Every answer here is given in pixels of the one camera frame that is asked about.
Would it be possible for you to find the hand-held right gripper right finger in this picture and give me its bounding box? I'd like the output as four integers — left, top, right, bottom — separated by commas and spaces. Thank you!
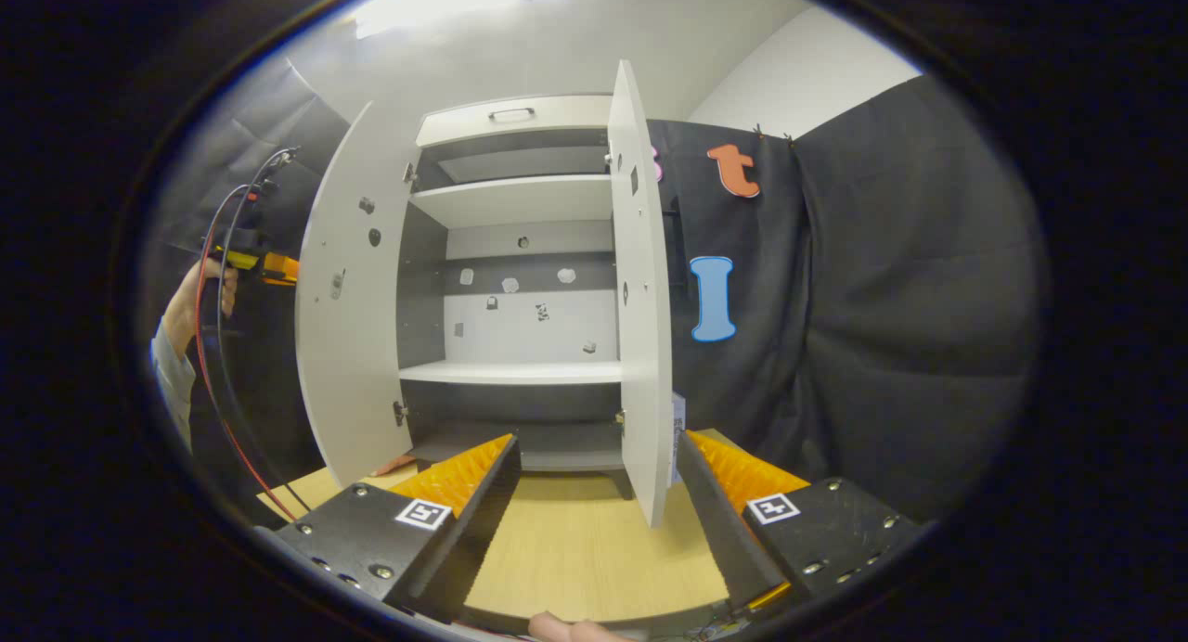
675, 430, 922, 617

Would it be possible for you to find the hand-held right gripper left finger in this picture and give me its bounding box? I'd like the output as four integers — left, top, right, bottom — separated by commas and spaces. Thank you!
277, 431, 523, 624

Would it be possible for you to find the white shoe cabinet door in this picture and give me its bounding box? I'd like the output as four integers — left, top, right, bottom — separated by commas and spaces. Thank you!
608, 59, 690, 529
295, 102, 419, 490

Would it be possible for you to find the white double-door shoe cabinet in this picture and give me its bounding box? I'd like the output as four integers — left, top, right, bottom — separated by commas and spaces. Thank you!
397, 93, 641, 501

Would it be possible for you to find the white cabinet shelf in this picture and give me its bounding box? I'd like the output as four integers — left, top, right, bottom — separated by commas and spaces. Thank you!
410, 173, 613, 230
399, 359, 625, 386

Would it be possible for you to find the black backdrop cloth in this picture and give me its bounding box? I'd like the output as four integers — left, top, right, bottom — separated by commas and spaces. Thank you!
139, 58, 1050, 532

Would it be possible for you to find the black cable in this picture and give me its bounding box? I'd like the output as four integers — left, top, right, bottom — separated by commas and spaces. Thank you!
213, 147, 312, 515

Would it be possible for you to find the red cable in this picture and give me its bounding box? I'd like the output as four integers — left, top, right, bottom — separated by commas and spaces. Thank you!
193, 186, 300, 524

